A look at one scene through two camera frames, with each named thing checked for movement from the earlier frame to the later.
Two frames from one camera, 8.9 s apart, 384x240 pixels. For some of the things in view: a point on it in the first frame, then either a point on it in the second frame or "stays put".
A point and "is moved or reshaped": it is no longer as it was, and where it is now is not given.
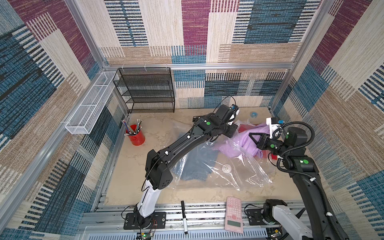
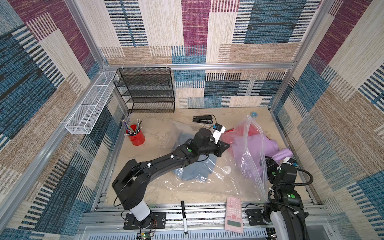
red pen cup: (136, 134) stays put
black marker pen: (183, 210) stays put
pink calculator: (233, 219) stays put
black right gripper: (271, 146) -> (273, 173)
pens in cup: (130, 130) stays put
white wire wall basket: (83, 119) stays put
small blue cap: (254, 114) stays put
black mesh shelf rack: (146, 89) stays put
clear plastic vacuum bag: (235, 162) is moved or reshaped
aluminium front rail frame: (206, 221) stays put
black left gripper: (233, 130) -> (220, 148)
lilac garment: (243, 143) -> (251, 151)
